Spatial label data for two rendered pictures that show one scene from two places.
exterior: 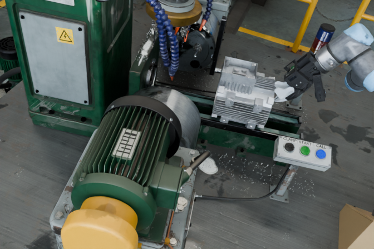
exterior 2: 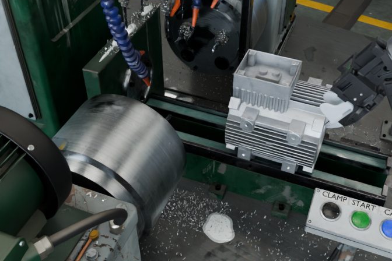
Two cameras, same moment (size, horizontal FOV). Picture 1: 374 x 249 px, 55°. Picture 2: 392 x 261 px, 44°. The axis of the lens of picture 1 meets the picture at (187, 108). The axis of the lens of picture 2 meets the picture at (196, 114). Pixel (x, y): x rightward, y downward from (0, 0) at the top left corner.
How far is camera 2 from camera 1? 0.38 m
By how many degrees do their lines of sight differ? 14
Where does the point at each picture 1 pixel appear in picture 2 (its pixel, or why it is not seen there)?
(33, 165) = not seen: outside the picture
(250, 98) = (284, 120)
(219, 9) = not seen: outside the picture
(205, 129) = (221, 168)
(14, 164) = not seen: outside the picture
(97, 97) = (44, 109)
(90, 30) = (11, 4)
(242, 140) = (281, 190)
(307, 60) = (372, 53)
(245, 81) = (273, 91)
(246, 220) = not seen: outside the picture
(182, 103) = (142, 123)
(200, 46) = (226, 34)
